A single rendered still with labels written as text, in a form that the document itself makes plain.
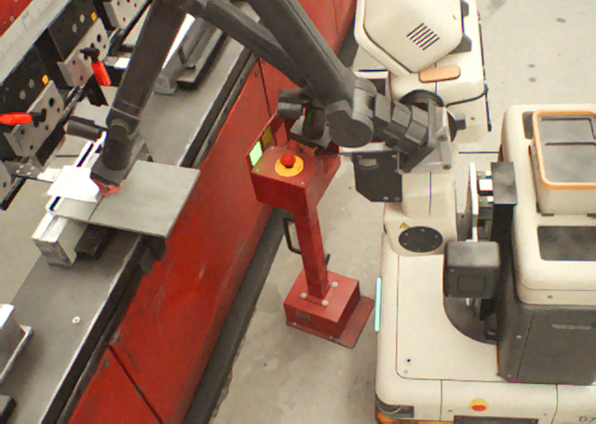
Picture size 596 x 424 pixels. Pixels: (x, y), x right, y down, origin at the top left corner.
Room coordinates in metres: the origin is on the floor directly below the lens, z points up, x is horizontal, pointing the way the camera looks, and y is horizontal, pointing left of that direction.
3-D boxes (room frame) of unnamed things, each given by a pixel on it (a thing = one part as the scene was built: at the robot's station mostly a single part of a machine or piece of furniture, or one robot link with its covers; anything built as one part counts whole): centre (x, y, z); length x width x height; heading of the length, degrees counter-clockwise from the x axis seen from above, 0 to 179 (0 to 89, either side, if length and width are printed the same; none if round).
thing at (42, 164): (1.12, 0.49, 1.13); 0.10 x 0.02 x 0.10; 154
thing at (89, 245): (1.13, 0.42, 0.89); 0.30 x 0.05 x 0.03; 154
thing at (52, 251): (1.17, 0.46, 0.92); 0.39 x 0.06 x 0.10; 154
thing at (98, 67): (1.23, 0.36, 1.20); 0.04 x 0.02 x 0.10; 64
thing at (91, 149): (1.14, 0.48, 0.98); 0.20 x 0.03 x 0.03; 154
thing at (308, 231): (1.29, -0.01, 0.39); 0.05 x 0.05 x 0.54; 55
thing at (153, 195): (1.05, 0.35, 1.00); 0.26 x 0.18 x 0.01; 64
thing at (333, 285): (1.29, -0.01, 0.13); 0.10 x 0.10 x 0.01; 55
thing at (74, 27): (1.27, 0.41, 1.26); 0.15 x 0.09 x 0.17; 154
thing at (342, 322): (1.27, -0.04, 0.06); 0.25 x 0.20 x 0.12; 55
